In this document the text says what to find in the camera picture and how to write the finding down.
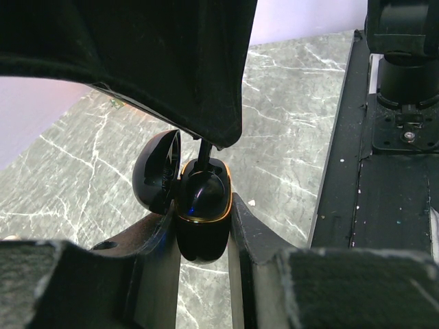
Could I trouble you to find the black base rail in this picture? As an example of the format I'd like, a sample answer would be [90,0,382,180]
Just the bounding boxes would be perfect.
[309,31,438,258]

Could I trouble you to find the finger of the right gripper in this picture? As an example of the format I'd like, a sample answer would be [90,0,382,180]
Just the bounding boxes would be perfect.
[1,1,257,149]

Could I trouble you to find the black earbud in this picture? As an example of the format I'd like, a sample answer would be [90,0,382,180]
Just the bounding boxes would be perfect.
[178,140,226,221]

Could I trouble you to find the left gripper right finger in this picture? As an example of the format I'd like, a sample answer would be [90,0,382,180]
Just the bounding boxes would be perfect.
[228,194,438,328]

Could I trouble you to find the orange juice box tilted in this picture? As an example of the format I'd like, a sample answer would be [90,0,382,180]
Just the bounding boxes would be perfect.
[110,99,125,110]

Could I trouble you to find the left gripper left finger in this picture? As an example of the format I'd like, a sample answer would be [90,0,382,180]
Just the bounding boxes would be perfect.
[1,211,180,328]

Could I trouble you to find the black earbud charging case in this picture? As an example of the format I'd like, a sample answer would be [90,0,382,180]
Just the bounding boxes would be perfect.
[132,130,233,263]

